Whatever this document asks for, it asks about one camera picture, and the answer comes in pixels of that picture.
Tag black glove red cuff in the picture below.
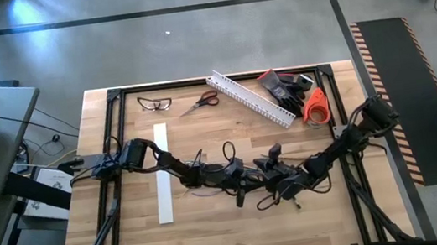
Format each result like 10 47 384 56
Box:
277 69 309 107
255 65 307 123

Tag white printed cardboard box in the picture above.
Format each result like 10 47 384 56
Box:
16 162 81 227

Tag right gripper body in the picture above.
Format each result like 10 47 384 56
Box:
263 139 312 204

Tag white slotted wire duct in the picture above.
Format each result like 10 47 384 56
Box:
203 60 299 139

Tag flat white plastic strip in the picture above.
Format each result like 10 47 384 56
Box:
145 122 180 226

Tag small black grey device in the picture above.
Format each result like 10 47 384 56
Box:
294 72 316 93

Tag red handled scissors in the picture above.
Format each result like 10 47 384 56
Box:
175 89 222 118

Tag black striped floor mat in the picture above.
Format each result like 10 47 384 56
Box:
347 11 437 195

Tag clear safety glasses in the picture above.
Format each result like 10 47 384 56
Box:
136 91 174 115

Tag black metal beam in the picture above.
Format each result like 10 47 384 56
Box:
0 163 80 245

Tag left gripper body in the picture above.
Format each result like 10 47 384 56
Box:
221 158 263 210

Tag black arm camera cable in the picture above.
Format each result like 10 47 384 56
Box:
187 139 241 178

